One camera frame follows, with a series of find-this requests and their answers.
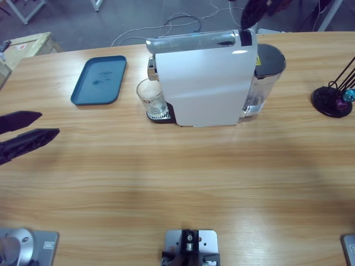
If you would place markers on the wooden crate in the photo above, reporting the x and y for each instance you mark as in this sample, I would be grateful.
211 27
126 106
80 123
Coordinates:
33 44

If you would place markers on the white capsule coffee machine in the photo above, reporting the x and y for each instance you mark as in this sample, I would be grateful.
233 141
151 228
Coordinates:
205 83

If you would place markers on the blue plastic tray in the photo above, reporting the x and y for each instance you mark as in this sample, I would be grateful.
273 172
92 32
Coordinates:
97 80

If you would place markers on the grey mount plate dark post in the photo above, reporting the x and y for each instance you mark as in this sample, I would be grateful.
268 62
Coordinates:
208 238

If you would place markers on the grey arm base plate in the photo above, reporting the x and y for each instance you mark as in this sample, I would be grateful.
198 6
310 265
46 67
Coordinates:
41 255
349 249

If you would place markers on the silver coffee machine lever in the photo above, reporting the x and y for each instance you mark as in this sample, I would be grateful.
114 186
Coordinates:
188 41

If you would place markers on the white table frame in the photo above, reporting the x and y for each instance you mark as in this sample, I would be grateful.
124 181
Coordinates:
25 19
330 16

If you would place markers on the black capsule holder with rods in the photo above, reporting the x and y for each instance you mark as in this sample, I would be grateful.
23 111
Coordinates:
324 102

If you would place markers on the small black tool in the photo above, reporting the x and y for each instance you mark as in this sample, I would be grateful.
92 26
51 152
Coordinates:
5 45

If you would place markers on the teal coffee capsule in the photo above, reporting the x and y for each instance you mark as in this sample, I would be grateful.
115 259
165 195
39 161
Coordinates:
350 95

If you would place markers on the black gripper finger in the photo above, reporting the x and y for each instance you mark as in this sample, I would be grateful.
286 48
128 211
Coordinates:
25 144
16 120
251 12
274 5

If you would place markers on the clear glass cup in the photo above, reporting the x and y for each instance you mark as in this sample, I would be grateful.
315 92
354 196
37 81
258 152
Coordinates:
149 91

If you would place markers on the grey floor box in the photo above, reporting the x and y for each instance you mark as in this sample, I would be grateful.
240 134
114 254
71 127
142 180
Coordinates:
271 31

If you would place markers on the white table leg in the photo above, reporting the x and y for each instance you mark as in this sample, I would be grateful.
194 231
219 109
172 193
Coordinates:
256 27
97 5

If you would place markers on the metal grid drip tray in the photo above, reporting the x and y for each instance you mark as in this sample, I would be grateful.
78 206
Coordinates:
159 119

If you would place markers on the purple coffee capsule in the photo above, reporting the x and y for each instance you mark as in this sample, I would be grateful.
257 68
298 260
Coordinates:
340 104

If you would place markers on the clear water tank black lid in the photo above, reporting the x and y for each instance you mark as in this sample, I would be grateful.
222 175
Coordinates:
267 58

